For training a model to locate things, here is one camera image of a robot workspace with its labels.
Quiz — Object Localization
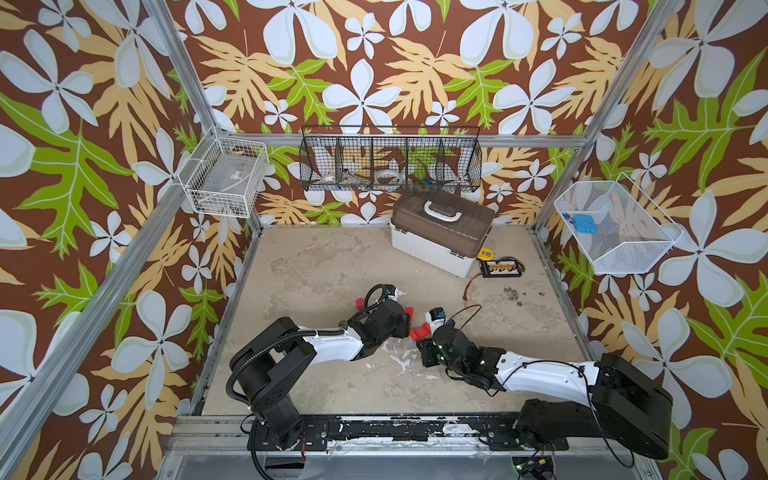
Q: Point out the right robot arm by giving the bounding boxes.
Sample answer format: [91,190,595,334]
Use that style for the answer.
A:
[416,322,673,460]

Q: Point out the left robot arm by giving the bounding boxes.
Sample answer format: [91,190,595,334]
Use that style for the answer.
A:
[225,298,411,449]

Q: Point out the yellow tape measure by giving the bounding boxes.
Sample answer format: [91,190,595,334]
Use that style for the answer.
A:
[477,247,495,262]

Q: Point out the white toolbox brown lid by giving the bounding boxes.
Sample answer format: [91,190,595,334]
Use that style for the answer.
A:
[390,190,495,278]

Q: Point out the blue object in basket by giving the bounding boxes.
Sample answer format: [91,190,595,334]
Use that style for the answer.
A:
[570,214,598,235]

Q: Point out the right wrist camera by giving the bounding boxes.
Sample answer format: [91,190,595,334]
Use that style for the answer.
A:
[425,307,447,331]

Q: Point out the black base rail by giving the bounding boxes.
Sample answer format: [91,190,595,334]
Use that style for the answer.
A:
[245,413,569,452]

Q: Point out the black wire basket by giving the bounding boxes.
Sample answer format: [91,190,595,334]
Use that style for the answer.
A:
[298,125,483,194]

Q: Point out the white wire basket right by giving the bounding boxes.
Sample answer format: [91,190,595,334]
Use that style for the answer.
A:
[555,174,683,276]

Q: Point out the white wire basket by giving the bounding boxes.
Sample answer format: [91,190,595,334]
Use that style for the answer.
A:
[180,136,271,219]
[555,174,683,276]

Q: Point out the white wire basket left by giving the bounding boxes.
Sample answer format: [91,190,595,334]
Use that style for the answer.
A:
[180,136,271,219]

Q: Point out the aluminium frame post right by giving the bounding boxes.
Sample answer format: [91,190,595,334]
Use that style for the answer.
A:
[531,0,680,233]

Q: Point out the aluminium frame post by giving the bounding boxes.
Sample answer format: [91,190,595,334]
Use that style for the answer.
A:
[142,1,263,237]
[531,0,680,233]

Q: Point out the aluminium frame post left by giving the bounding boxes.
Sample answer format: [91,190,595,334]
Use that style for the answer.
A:
[142,1,263,237]

